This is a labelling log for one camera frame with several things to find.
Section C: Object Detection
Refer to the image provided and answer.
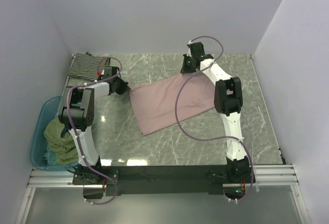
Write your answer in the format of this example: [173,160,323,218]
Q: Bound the pink tank top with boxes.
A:
[130,73,215,136]

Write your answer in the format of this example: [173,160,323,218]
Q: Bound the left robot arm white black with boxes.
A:
[59,66,130,184]

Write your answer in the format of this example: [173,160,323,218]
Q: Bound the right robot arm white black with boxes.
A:
[180,41,251,182]

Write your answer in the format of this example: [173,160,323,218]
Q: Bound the striped folded tank top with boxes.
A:
[67,52,111,81]

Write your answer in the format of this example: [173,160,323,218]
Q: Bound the green tank top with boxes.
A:
[44,118,78,165]

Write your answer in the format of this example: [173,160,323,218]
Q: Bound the blue plastic basket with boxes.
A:
[30,96,78,172]

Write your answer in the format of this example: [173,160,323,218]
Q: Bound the black base beam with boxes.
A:
[72,165,230,196]

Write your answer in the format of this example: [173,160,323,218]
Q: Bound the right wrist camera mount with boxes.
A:
[187,40,193,57]

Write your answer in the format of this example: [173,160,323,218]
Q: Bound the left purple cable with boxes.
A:
[66,56,123,204]

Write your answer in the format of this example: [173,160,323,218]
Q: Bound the aluminium rail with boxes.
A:
[15,168,81,224]

